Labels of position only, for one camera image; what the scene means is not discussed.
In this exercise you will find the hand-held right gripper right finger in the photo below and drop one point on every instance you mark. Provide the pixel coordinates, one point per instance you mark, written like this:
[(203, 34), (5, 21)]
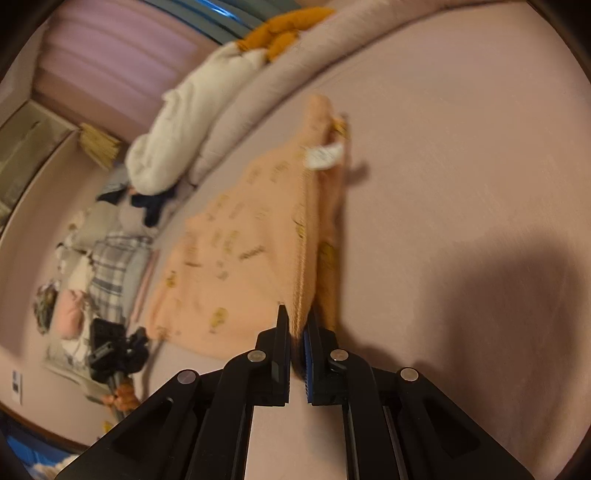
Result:
[(308, 364)]

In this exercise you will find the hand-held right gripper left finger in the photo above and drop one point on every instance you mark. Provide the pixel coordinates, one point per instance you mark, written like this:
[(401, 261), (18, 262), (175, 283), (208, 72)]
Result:
[(279, 350)]

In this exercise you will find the peach cartoon print shirt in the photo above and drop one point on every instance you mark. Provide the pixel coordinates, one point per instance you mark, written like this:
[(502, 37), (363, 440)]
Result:
[(240, 258)]

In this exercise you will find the person's left hand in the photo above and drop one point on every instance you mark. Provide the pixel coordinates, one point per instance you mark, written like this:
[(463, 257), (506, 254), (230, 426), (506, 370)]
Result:
[(123, 398)]

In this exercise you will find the pink bundled cloth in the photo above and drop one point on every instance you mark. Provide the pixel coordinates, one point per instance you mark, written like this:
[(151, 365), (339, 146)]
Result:
[(69, 311)]

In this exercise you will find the folded light blue cloth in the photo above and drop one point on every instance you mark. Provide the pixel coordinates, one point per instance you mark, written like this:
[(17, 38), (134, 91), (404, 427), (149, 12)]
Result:
[(137, 281)]

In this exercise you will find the floral patterned cloth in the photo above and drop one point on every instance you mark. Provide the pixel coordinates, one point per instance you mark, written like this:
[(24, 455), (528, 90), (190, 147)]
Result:
[(46, 307)]

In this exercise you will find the grey plaid quilt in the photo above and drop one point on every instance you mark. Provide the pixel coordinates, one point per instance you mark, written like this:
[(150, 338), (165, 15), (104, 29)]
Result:
[(111, 272)]

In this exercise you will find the cream white garment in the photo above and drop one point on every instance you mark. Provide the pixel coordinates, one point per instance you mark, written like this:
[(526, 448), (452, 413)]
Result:
[(81, 274)]

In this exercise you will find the folded pink cloth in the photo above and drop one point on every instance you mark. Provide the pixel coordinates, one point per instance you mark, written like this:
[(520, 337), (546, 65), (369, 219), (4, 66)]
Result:
[(149, 274)]

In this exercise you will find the grey green pillow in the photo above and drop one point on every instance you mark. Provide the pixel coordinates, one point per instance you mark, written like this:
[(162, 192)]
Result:
[(99, 221)]

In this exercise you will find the blue and white fluffy rug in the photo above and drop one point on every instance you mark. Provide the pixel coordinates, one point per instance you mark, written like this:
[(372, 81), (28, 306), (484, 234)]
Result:
[(18, 450)]

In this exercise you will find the navy garment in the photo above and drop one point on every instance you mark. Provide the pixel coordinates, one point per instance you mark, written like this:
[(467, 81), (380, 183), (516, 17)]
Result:
[(152, 205)]

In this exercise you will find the yellow pleated curtain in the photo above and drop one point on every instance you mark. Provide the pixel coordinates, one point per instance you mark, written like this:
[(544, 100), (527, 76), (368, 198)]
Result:
[(99, 145)]

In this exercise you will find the cream headboard shelf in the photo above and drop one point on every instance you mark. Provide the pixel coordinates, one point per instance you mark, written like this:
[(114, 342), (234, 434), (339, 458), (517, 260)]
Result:
[(27, 152)]

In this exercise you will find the white plush towel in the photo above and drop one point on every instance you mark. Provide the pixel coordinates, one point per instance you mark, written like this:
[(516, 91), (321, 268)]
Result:
[(184, 134)]

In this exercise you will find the lavender bed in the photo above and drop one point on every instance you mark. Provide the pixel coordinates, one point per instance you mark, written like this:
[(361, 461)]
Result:
[(461, 184)]

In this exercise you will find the lavender rolled comforter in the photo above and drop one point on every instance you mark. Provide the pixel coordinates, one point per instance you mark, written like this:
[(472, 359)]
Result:
[(286, 87)]

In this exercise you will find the pink curtain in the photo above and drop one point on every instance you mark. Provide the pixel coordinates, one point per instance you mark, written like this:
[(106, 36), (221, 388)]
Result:
[(115, 55)]

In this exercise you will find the blue curtain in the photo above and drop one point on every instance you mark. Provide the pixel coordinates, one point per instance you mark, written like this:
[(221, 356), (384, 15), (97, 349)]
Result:
[(221, 11)]

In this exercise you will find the white wall outlet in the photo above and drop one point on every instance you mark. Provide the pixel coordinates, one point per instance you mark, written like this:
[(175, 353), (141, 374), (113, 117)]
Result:
[(16, 385)]

